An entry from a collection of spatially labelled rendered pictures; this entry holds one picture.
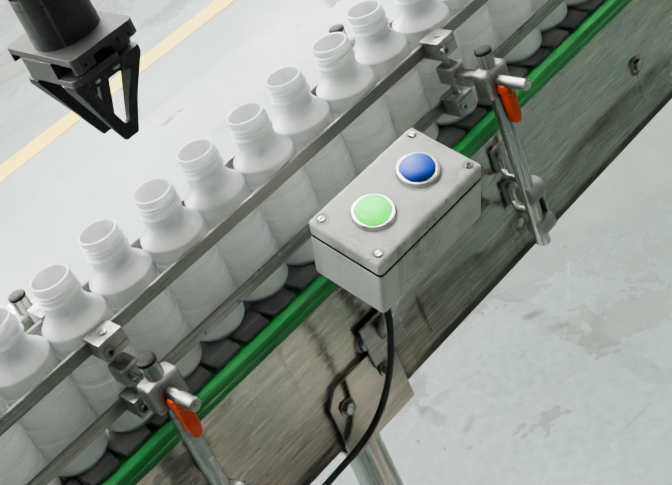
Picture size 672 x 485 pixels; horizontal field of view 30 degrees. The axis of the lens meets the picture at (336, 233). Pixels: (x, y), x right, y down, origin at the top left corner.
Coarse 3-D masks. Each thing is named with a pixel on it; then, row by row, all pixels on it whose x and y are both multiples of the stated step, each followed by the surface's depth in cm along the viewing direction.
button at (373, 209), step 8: (360, 200) 105; (368, 200) 105; (376, 200) 105; (384, 200) 105; (360, 208) 104; (368, 208) 104; (376, 208) 104; (384, 208) 104; (360, 216) 104; (368, 216) 104; (376, 216) 104; (384, 216) 104; (368, 224) 104; (376, 224) 104
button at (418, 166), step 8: (408, 160) 107; (416, 160) 107; (424, 160) 107; (432, 160) 107; (400, 168) 107; (408, 168) 107; (416, 168) 107; (424, 168) 106; (432, 168) 107; (408, 176) 106; (416, 176) 106; (424, 176) 106
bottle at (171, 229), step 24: (144, 192) 111; (168, 192) 108; (144, 216) 109; (168, 216) 109; (192, 216) 111; (144, 240) 111; (168, 240) 110; (192, 240) 110; (168, 264) 111; (216, 264) 113; (192, 288) 112; (216, 288) 114; (192, 312) 114; (240, 312) 117; (216, 336) 116
